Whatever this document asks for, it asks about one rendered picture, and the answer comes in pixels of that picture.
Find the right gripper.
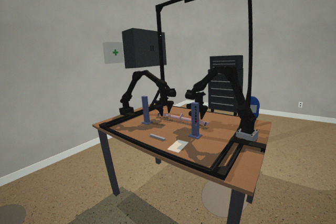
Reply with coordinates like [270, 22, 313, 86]
[155, 97, 174, 116]

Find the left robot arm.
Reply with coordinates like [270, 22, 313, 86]
[185, 66, 256, 134]

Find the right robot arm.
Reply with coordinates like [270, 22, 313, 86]
[120, 70, 176, 109]

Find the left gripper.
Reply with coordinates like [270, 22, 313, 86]
[188, 101, 208, 120]

